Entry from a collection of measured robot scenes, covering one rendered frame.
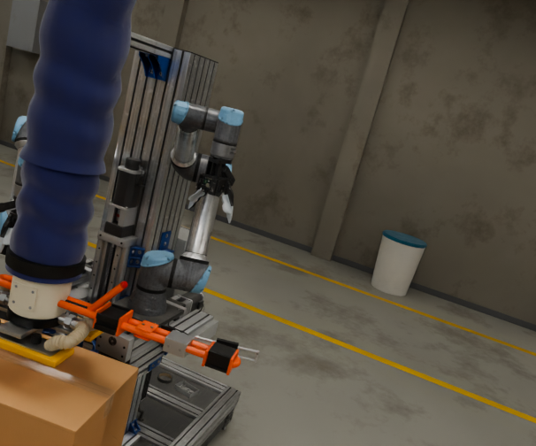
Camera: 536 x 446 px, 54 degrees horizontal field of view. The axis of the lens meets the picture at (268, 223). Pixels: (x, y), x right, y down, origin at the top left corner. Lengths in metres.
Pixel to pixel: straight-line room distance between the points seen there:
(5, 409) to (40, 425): 0.11
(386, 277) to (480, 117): 2.40
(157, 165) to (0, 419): 1.06
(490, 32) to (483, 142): 1.37
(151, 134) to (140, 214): 0.33
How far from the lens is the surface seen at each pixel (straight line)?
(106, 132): 1.58
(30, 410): 1.68
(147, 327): 1.63
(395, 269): 6.90
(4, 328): 1.73
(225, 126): 1.62
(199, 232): 2.04
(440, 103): 7.46
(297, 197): 7.77
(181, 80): 2.14
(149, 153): 2.20
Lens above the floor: 1.91
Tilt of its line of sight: 12 degrees down
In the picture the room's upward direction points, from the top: 15 degrees clockwise
